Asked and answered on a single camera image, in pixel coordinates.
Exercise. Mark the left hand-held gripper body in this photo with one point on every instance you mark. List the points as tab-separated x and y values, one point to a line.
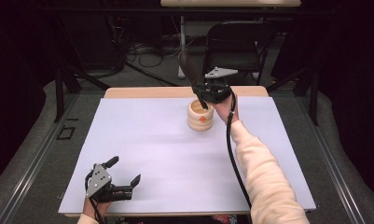
97	180

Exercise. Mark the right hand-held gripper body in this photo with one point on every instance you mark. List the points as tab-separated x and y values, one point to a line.
217	90

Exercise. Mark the black kitchen knife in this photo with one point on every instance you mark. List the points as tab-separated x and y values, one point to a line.
189	67

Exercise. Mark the cream ribbed knife holder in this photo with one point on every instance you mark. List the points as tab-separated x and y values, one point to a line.
200	119

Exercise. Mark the person's right hand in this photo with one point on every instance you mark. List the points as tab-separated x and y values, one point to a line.
225	110

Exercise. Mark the person's left hand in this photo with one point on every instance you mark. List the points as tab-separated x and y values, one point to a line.
93	207

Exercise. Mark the white table board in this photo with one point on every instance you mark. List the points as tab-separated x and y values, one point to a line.
138	140

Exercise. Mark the wooden table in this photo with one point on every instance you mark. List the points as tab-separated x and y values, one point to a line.
150	92

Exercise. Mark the black folding chair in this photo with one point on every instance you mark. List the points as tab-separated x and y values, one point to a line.
246	53

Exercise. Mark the white background table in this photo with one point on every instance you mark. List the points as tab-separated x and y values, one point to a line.
182	37

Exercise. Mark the short black tape strip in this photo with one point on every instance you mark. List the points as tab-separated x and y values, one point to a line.
72	119

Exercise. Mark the black metal stand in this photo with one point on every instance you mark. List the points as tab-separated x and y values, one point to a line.
313	99
59	93

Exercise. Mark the person's red patterned clothing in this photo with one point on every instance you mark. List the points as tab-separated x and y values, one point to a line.
226	219

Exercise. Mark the dark curtain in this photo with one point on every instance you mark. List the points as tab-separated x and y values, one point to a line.
355	93
10	93

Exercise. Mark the metal floor rail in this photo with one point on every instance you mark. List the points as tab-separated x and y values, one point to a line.
334	174
29	168

